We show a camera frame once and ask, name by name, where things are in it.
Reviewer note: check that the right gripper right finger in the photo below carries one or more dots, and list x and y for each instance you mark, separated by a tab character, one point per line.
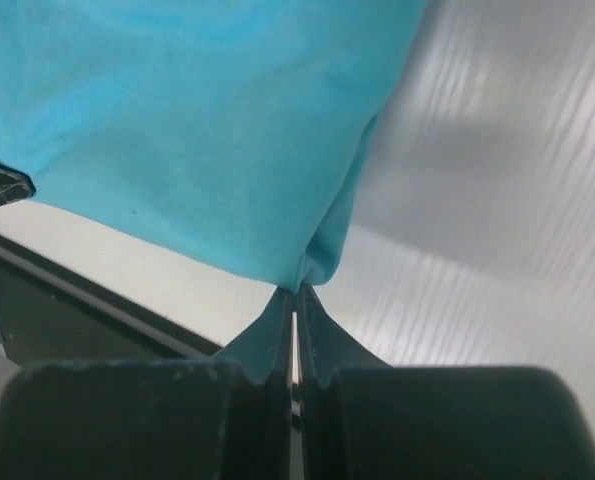
364	419

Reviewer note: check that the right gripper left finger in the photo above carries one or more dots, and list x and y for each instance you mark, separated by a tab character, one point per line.
226	417

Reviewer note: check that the light blue t shirt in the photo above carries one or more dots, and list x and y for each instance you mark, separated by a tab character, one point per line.
232	132

